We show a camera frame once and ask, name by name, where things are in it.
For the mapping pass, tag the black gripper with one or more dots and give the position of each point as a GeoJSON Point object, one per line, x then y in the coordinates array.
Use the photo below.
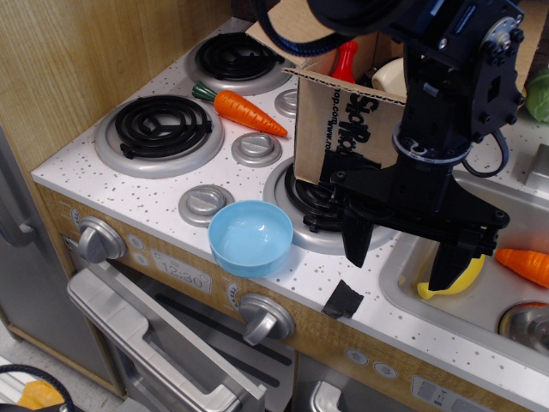
{"type": "Point", "coordinates": [418, 198]}

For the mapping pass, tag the light blue plastic bowl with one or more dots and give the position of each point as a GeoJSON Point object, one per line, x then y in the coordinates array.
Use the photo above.
{"type": "Point", "coordinates": [250, 239]}

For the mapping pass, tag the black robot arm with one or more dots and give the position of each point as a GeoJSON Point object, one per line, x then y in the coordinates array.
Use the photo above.
{"type": "Point", "coordinates": [460, 74]}

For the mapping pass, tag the yellow toy banana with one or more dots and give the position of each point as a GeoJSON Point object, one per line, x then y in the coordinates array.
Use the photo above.
{"type": "Point", "coordinates": [462, 283]}

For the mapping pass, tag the black tape piece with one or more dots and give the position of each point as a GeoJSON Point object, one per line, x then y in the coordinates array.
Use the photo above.
{"type": "Point", "coordinates": [343, 302]}

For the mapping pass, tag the silver toy sink basin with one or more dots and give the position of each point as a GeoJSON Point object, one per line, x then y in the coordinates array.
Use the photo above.
{"type": "Point", "coordinates": [474, 306]}

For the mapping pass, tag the front right black burner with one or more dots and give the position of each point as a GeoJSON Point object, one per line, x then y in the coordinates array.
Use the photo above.
{"type": "Point", "coordinates": [316, 222]}

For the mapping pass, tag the black burner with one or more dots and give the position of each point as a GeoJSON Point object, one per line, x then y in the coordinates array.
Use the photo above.
{"type": "Point", "coordinates": [159, 136]}
{"type": "Point", "coordinates": [236, 62]}
{"type": "Point", "coordinates": [316, 222]}

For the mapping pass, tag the orange toy carrot in sink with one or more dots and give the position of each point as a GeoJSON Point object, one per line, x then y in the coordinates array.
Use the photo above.
{"type": "Point", "coordinates": [530, 265]}

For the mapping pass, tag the brown cardboard box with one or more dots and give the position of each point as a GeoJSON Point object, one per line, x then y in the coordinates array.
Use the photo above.
{"type": "Point", "coordinates": [337, 116]}

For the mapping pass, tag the silver sink drain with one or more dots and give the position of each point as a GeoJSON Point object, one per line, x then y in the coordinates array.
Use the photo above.
{"type": "Point", "coordinates": [526, 323]}

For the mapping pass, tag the silver oven dial right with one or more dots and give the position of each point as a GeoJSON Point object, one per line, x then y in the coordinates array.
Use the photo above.
{"type": "Point", "coordinates": [264, 318]}

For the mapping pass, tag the silver oven dial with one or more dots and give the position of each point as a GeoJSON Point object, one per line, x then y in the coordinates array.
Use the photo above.
{"type": "Point", "coordinates": [99, 241]}
{"type": "Point", "coordinates": [264, 318]}

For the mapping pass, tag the grey toy faucet base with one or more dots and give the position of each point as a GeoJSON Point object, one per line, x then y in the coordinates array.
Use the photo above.
{"type": "Point", "coordinates": [538, 174]}

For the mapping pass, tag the cream toy jug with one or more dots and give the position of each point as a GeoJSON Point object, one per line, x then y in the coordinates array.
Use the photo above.
{"type": "Point", "coordinates": [390, 78]}

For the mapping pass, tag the silver stovetop knob middle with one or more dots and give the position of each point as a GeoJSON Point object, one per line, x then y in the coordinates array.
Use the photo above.
{"type": "Point", "coordinates": [256, 149]}

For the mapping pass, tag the silver stovetop knob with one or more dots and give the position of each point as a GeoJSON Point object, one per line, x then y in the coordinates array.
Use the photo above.
{"type": "Point", "coordinates": [256, 149]}
{"type": "Point", "coordinates": [286, 103]}
{"type": "Point", "coordinates": [198, 205]}

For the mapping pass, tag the silver stovetop knob rear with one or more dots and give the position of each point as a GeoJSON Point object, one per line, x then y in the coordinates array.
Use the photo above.
{"type": "Point", "coordinates": [286, 103]}

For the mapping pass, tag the red toy bottle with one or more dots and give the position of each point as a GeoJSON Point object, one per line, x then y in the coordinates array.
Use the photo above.
{"type": "Point", "coordinates": [344, 67]}

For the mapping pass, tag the green toy cabbage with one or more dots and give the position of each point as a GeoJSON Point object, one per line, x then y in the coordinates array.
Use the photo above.
{"type": "Point", "coordinates": [537, 96]}

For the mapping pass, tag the silver stovetop knob front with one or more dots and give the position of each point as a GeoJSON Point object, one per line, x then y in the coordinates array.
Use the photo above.
{"type": "Point", "coordinates": [198, 205]}

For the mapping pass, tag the oven clock display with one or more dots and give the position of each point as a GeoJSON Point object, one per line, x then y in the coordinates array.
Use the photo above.
{"type": "Point", "coordinates": [182, 271]}

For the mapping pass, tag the orange toy carrot on stove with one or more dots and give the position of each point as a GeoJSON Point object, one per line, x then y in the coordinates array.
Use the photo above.
{"type": "Point", "coordinates": [238, 109]}

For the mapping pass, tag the rear left black burner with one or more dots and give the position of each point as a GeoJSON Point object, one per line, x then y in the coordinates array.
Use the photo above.
{"type": "Point", "coordinates": [236, 62]}

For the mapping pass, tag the silver oven door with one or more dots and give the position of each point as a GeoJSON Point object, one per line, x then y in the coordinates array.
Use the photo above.
{"type": "Point", "coordinates": [177, 354]}

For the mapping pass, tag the front left black burner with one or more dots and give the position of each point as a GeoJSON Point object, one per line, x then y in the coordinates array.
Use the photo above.
{"type": "Point", "coordinates": [159, 136]}

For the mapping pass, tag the silver oven dial left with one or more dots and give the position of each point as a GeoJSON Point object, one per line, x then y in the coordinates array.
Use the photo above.
{"type": "Point", "coordinates": [99, 241]}

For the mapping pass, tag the grey toy refrigerator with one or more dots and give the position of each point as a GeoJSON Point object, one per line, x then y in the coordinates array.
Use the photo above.
{"type": "Point", "coordinates": [34, 300]}

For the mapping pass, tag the orange object on floor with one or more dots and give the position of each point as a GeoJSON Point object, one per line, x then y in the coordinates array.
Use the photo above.
{"type": "Point", "coordinates": [39, 394]}

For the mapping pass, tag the silver lower cabinet handle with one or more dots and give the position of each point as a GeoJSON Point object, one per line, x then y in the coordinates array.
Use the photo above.
{"type": "Point", "coordinates": [325, 398]}

